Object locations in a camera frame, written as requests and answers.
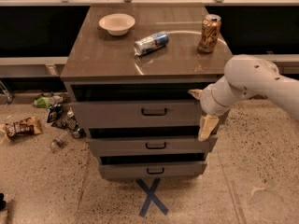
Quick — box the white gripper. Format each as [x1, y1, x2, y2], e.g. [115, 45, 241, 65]
[188, 84, 230, 141]

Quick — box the grey top drawer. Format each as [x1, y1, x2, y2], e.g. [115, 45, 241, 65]
[72, 100, 205, 129]

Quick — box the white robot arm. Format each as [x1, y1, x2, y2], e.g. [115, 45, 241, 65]
[188, 55, 299, 141]

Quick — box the grey bottom drawer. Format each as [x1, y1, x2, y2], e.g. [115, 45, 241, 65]
[98, 161, 206, 180]

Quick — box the grey drawer cabinet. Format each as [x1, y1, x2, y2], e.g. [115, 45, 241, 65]
[61, 3, 232, 166]

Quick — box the orange upright can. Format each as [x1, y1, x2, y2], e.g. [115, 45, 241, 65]
[197, 14, 221, 53]

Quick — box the blue silver lying can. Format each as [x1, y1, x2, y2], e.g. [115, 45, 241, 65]
[134, 32, 169, 56]

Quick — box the blue tape cross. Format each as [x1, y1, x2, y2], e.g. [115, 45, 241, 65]
[135, 178, 169, 217]

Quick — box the white bowl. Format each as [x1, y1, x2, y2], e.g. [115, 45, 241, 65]
[99, 13, 135, 36]

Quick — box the black patterned snack bag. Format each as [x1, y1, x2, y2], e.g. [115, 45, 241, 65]
[47, 104, 85, 139]

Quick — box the clear plastic bottle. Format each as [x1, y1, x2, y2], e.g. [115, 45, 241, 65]
[50, 131, 67, 153]

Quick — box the green crumpled bag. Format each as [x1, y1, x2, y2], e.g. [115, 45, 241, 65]
[33, 93, 53, 108]

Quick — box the brown snack bag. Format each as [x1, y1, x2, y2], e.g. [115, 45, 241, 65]
[0, 116, 41, 144]

